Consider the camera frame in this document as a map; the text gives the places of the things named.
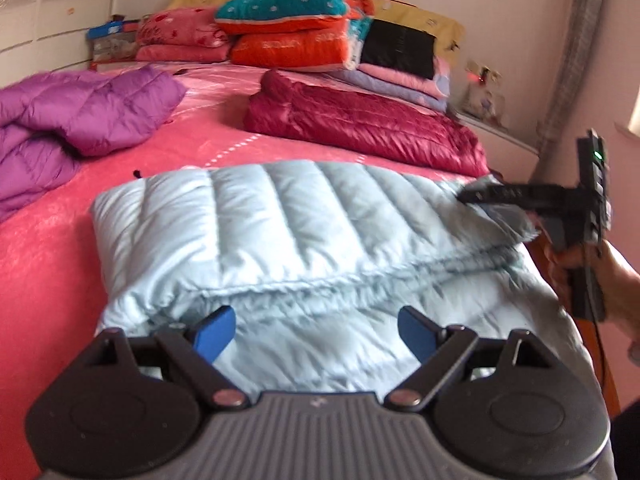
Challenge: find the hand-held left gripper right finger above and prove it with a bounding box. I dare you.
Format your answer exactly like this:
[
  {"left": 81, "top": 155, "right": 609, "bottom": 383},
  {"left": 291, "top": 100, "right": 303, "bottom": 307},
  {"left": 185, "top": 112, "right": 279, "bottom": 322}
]
[{"left": 384, "top": 304, "right": 541, "bottom": 410}]

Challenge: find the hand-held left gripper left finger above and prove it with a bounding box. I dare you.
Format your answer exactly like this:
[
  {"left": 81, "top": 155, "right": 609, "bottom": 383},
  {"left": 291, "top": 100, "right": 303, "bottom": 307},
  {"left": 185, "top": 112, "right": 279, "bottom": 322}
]
[{"left": 96, "top": 304, "right": 251, "bottom": 410}]

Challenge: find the wall socket with red light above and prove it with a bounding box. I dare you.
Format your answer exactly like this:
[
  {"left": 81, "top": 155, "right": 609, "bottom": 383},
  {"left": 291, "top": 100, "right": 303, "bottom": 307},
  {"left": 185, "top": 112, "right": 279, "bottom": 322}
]
[{"left": 465, "top": 60, "right": 501, "bottom": 87}]

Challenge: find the blue box at headboard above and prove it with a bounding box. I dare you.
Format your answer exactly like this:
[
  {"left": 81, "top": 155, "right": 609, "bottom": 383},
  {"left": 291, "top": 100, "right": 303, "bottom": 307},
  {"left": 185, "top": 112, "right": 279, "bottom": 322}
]
[{"left": 87, "top": 19, "right": 146, "bottom": 72}]

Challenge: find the pink heart print blanket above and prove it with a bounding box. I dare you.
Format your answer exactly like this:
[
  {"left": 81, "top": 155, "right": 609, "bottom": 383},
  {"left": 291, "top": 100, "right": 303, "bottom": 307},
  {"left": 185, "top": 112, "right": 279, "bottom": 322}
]
[{"left": 136, "top": 7, "right": 232, "bottom": 50}]

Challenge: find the white panelled headboard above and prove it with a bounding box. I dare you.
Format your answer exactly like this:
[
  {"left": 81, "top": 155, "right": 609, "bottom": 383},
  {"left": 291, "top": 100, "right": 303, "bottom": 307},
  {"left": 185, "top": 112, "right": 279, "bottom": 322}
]
[{"left": 0, "top": 0, "right": 123, "bottom": 88}]

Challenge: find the purple down jacket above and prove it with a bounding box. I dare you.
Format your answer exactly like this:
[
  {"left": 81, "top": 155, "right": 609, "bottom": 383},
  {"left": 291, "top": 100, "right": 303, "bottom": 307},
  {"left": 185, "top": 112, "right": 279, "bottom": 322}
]
[{"left": 0, "top": 65, "right": 188, "bottom": 223}]

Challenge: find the person's right hand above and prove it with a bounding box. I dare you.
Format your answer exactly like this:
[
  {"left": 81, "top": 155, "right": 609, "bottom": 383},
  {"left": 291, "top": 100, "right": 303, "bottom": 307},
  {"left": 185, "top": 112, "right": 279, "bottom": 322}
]
[{"left": 542, "top": 237, "right": 640, "bottom": 333}]

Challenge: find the plain pink folded blanket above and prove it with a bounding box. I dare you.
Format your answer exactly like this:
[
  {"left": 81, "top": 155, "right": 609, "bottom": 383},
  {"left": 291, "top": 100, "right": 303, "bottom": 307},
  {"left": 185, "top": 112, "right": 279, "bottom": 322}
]
[{"left": 134, "top": 42, "right": 233, "bottom": 64}]

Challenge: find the person's dark clothing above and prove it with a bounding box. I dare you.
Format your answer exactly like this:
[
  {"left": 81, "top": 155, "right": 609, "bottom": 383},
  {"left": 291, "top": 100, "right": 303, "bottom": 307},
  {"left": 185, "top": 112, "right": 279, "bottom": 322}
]
[{"left": 609, "top": 400, "right": 640, "bottom": 480}]

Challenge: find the lavender and pink blanket stack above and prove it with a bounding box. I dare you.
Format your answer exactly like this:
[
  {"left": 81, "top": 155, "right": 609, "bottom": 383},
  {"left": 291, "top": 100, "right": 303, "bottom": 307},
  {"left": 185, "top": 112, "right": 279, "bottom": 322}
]
[{"left": 327, "top": 57, "right": 451, "bottom": 113}]

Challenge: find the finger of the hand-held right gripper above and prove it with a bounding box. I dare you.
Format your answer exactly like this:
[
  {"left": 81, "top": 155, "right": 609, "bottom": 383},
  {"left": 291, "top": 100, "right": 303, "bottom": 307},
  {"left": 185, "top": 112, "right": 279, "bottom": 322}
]
[{"left": 457, "top": 182, "right": 532, "bottom": 208}]

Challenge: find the black folded cloth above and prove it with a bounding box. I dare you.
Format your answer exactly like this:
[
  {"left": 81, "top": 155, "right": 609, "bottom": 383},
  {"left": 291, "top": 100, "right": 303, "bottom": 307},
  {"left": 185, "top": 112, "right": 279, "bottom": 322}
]
[{"left": 359, "top": 19, "right": 437, "bottom": 81}]

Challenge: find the light blue down jacket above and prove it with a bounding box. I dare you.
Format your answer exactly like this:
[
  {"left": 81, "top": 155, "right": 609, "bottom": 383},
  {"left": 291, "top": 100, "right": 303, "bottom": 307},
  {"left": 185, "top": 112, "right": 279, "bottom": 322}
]
[{"left": 91, "top": 159, "right": 616, "bottom": 480}]

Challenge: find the white nightstand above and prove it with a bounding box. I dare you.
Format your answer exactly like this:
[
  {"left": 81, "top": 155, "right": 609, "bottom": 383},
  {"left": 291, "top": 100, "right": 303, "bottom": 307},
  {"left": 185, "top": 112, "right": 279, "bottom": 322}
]
[{"left": 447, "top": 107, "right": 541, "bottom": 171}]

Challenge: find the bed with pink sheet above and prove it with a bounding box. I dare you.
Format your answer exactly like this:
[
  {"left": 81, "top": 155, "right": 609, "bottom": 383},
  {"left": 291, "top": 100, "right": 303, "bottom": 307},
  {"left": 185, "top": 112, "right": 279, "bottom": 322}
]
[{"left": 0, "top": 60, "right": 621, "bottom": 480}]

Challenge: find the grey curtain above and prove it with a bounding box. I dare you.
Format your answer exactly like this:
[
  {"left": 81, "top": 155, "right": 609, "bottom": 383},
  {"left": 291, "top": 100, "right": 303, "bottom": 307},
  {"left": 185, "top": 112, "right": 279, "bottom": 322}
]
[{"left": 537, "top": 0, "right": 608, "bottom": 156}]

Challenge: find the teal dotted quilt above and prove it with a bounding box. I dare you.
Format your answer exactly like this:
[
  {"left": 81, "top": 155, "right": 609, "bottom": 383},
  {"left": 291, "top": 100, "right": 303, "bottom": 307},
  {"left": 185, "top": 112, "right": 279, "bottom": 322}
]
[{"left": 215, "top": 0, "right": 375, "bottom": 36}]

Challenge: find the maroon down jacket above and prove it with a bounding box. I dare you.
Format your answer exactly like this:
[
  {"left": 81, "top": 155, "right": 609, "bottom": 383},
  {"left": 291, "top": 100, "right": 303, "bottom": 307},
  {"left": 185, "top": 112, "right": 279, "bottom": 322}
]
[{"left": 243, "top": 69, "right": 490, "bottom": 178}]

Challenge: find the orange folded quilt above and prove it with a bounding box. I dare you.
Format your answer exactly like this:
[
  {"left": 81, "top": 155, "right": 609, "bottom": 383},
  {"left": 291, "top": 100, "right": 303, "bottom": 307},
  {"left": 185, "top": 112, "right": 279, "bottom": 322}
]
[{"left": 230, "top": 17, "right": 373, "bottom": 72}]

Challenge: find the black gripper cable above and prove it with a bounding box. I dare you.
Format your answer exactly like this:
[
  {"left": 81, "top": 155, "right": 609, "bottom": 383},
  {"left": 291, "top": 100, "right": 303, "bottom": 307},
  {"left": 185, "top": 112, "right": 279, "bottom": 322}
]
[{"left": 592, "top": 240, "right": 613, "bottom": 406}]

